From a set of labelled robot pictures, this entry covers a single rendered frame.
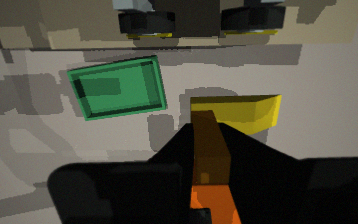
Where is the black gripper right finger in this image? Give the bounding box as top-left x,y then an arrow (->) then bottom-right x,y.
218,122 -> 358,224

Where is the green tray rim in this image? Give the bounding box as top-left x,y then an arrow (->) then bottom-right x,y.
66,55 -> 167,121

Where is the green tray floor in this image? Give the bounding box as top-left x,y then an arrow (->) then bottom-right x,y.
77,61 -> 162,114

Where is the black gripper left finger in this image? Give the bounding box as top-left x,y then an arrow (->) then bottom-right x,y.
47,123 -> 194,224

